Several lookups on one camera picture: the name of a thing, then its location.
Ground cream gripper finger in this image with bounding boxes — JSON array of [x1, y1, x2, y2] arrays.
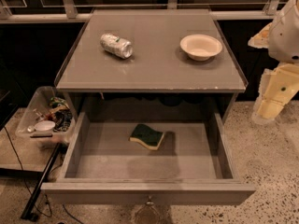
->
[[248, 23, 272, 49], [251, 63, 299, 125]]

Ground green and yellow sponge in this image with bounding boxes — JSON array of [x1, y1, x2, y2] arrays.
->
[[129, 124, 164, 150]]

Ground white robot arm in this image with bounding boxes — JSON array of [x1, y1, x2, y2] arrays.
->
[[248, 0, 299, 124]]

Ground white bowl on counter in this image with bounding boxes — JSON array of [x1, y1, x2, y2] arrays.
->
[[180, 35, 222, 61]]

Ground open grey top drawer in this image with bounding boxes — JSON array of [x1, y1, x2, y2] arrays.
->
[[42, 113, 255, 205]]

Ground grey cabinet counter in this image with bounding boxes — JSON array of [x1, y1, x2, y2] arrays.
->
[[53, 8, 249, 123]]

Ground crushed silver can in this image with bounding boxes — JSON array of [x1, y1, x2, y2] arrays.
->
[[100, 34, 133, 59]]

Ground dark clutter items in bin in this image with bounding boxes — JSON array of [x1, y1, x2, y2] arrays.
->
[[33, 96, 73, 132]]

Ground clear plastic storage bin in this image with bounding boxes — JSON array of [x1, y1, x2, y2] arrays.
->
[[16, 86, 76, 148]]

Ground small white bowl in bin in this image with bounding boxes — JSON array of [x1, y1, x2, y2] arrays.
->
[[35, 120, 55, 132]]

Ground metal spoon in bin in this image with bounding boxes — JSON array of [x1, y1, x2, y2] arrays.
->
[[27, 125, 36, 133]]

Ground black metal floor stand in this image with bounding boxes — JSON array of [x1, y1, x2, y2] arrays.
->
[[21, 143, 62, 221]]

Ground metal drawer handle knob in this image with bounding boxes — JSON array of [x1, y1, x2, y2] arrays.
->
[[145, 195, 155, 207]]

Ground metal window railing frame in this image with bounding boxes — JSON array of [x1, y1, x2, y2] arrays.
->
[[0, 0, 288, 23]]

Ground black floor cable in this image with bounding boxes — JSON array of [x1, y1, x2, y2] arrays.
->
[[3, 126, 85, 224]]

